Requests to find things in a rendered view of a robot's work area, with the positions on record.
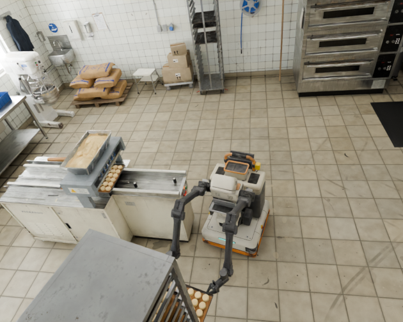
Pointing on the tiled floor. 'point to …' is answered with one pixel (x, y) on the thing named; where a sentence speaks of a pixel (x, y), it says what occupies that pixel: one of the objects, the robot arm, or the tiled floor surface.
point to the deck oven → (348, 45)
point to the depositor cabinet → (64, 211)
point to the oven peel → (281, 39)
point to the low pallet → (103, 99)
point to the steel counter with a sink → (11, 149)
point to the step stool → (146, 76)
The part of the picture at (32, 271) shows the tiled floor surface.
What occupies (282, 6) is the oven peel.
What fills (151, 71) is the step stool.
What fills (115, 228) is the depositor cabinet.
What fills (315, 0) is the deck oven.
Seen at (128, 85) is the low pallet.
